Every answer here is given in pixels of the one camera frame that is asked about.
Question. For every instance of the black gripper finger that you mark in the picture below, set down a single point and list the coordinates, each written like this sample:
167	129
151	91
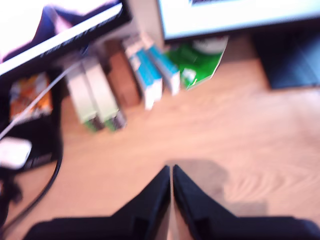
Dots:
150	200
192	200

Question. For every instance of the white and teal box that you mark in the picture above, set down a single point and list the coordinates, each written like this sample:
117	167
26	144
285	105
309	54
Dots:
158	88
175	82
149	97

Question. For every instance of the green barcode box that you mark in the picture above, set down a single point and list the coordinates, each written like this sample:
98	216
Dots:
102	90
80	97

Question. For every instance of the brown cardboard box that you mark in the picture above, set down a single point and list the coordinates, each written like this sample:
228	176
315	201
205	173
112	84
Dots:
122	80

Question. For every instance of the black printed box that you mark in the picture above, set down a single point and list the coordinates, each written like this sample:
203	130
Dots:
42	140

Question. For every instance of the green snack bag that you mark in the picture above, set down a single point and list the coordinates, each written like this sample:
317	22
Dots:
195	62

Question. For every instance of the white rounded device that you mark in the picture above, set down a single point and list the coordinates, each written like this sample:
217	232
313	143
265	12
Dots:
13	152

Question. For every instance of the orange snack packet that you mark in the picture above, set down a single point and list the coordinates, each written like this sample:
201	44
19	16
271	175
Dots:
27	85

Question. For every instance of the black Huawei computer monitor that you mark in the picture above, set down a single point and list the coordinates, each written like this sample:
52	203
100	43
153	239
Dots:
225	20

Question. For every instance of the black unbranded computer monitor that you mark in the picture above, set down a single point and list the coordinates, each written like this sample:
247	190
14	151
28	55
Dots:
25	25

